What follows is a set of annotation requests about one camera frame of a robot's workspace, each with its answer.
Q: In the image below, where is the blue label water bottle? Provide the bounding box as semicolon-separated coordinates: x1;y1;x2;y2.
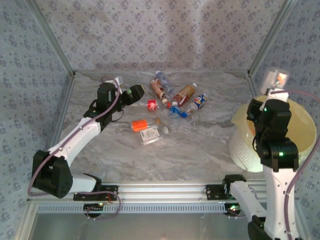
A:
167;100;183;133

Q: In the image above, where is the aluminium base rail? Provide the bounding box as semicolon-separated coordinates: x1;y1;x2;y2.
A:
26;181;300;202

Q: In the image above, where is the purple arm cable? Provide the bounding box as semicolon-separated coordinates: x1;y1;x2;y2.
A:
26;75;122;221
224;89;320;240

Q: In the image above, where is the aluminium frame post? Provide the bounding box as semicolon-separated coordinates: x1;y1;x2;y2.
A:
246;0;298;78
23;0;77;78

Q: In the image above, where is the white green label bottle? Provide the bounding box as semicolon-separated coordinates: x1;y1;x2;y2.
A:
139;125;170;146

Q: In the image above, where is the brown label plastic bottle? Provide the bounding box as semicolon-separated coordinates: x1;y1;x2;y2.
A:
149;78;169;104

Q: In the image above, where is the grey slotted cable duct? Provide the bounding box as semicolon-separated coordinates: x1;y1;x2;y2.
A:
36;202;227;214

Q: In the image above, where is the black right controller board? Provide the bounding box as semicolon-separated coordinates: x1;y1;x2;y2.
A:
223;202;242;218

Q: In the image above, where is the orange label plastic bottle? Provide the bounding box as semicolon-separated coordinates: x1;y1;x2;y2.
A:
131;117;162;133

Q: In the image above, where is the clear bottle with blue cap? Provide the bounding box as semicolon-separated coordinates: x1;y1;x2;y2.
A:
180;111;200;125

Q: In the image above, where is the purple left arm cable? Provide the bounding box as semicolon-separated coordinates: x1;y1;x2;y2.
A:
26;75;122;221

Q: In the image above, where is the black left controller board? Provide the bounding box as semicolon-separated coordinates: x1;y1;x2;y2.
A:
83;202;105;218

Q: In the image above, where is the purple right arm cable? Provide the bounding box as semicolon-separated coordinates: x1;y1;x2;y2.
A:
224;89;320;240

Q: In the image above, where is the black controller board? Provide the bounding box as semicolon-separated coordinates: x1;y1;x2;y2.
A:
83;202;105;218
223;202;242;218

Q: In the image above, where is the red label Coke bottle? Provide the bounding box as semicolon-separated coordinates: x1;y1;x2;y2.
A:
129;99;161;112

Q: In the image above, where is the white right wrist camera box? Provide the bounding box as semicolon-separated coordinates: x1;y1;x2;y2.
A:
265;88;290;101

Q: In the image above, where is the blue Pepsi plastic bottle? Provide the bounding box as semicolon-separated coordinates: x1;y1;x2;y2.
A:
186;93;208;113

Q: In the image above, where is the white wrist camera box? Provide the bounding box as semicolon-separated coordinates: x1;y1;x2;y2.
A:
265;88;290;101
104;76;125;95

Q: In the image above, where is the brown tea bottle white cap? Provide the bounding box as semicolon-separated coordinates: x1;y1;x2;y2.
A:
172;83;198;107

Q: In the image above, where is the clear crushed water bottle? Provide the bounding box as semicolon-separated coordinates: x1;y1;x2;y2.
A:
154;70;176;95

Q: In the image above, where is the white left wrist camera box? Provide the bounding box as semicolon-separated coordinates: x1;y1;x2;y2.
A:
104;76;125;95

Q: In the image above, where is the white bin with yellow bag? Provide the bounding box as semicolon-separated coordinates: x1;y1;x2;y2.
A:
228;94;318;173

